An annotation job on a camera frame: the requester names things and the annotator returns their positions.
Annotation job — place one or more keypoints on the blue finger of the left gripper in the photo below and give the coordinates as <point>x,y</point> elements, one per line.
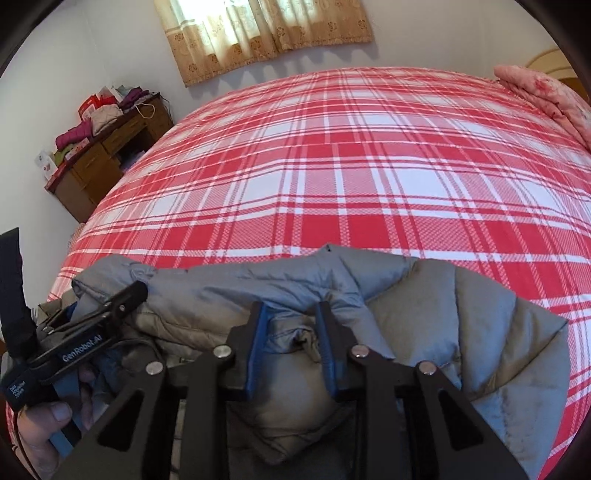
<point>120,299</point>

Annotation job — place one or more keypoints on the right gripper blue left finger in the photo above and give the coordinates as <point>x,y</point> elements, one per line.
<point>134,438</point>

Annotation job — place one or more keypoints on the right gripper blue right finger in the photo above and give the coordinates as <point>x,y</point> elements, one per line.
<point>411,422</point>

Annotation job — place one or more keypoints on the grey puffer jacket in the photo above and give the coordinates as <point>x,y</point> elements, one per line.
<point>510,357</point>

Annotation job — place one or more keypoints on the magenta folded clothes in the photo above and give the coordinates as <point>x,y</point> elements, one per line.
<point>74,135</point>

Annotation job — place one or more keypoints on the beige folded clothes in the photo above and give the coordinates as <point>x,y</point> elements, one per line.
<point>103,117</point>

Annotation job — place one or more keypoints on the dark purple clothes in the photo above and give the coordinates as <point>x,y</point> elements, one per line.
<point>132,97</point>

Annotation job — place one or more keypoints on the person's left hand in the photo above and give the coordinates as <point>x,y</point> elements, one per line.
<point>35,426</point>

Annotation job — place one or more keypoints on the brown wooden desk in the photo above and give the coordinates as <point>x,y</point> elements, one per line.
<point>82,181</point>

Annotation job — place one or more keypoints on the white greeting card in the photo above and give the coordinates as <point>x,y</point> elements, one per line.
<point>46,164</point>

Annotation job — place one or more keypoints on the green folded cloth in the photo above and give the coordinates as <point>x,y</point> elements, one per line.
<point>58,156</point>

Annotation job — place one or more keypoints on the red gift box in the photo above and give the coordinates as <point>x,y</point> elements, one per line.
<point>91,104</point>

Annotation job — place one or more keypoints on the red plaid bed sheet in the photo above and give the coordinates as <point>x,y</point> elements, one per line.
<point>417,162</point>

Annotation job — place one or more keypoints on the beige window curtain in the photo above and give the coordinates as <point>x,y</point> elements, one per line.
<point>210,38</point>

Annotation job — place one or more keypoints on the wooden headboard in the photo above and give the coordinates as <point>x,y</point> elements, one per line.
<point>555,64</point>

